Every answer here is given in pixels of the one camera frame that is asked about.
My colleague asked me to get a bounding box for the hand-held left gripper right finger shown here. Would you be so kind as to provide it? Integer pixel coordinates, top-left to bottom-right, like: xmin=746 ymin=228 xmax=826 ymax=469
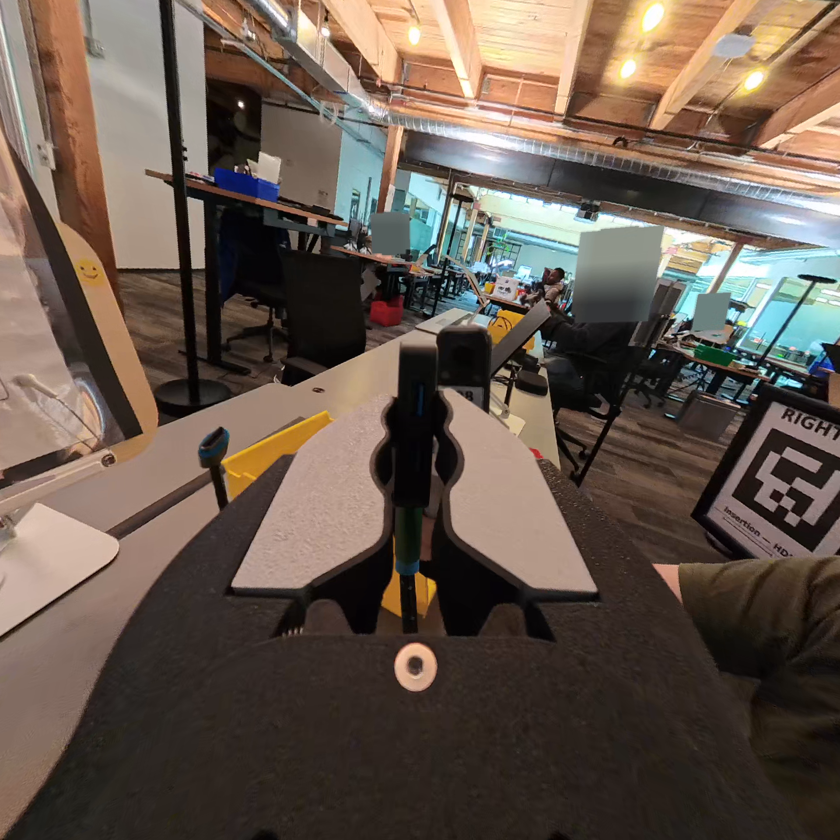
xmin=436 ymin=388 xmax=599 ymax=601

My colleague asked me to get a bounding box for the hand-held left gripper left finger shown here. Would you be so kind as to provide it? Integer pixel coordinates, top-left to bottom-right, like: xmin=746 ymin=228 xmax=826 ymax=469
xmin=231 ymin=394 xmax=395 ymax=598

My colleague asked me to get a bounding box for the yellow plastic bin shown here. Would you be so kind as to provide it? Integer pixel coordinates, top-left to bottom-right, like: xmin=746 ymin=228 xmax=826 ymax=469
xmin=222 ymin=410 xmax=437 ymax=621

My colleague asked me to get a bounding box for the dark grey port hub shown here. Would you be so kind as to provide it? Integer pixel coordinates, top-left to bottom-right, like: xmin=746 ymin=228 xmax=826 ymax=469
xmin=392 ymin=340 xmax=439 ymax=509

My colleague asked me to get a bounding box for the black braided HDMI cable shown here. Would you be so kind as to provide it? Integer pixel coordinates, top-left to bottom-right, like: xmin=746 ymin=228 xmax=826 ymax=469
xmin=199 ymin=427 xmax=426 ymax=636

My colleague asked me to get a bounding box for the black office chair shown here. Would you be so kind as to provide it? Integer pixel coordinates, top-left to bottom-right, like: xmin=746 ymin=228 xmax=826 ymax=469
xmin=279 ymin=249 xmax=368 ymax=385

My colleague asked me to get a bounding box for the dark blue office chair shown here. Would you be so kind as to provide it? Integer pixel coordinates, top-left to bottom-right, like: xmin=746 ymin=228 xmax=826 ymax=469
xmin=220 ymin=210 xmax=290 ymax=362

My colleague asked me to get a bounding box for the protocol sheet on stand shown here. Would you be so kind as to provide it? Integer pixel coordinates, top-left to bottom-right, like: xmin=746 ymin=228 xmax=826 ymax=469
xmin=0 ymin=220 xmax=158 ymax=463
xmin=0 ymin=128 xmax=142 ymax=460

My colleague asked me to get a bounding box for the wood-topped desk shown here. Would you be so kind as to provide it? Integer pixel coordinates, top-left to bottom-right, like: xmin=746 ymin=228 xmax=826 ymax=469
xmin=146 ymin=169 xmax=349 ymax=375

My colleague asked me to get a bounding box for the black framed marker sign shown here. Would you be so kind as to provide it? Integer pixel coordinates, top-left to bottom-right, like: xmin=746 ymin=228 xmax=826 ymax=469
xmin=692 ymin=384 xmax=840 ymax=562

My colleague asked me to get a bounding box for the blue storage bin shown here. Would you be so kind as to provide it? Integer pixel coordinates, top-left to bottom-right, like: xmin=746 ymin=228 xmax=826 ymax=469
xmin=213 ymin=167 xmax=281 ymax=201

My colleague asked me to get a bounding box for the person's olive shirt sleeve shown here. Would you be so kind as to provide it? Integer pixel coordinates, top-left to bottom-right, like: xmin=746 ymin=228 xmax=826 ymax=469
xmin=679 ymin=556 xmax=840 ymax=840

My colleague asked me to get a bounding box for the black stand pole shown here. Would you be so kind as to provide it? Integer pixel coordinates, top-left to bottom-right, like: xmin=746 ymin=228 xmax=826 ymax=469
xmin=154 ymin=0 xmax=231 ymax=414

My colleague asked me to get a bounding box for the black floor lamp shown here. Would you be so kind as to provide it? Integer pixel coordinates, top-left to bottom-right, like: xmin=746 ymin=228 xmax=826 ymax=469
xmin=755 ymin=272 xmax=840 ymax=368

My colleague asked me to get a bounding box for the slim wooden post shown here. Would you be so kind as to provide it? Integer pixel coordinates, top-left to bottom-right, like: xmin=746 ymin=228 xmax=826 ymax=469
xmin=377 ymin=125 xmax=404 ymax=211

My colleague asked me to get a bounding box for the long corrugated ceiling duct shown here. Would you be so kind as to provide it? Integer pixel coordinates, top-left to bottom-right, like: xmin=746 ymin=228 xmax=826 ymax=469
xmin=367 ymin=98 xmax=840 ymax=194

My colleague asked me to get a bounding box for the grey stand base plate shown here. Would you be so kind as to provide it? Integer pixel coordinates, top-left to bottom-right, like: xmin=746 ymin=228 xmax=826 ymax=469
xmin=0 ymin=502 xmax=120 ymax=637

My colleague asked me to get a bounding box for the rectangular ceiling duct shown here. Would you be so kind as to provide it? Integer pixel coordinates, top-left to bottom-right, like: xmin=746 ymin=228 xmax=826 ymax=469
xmin=272 ymin=7 xmax=368 ymax=99

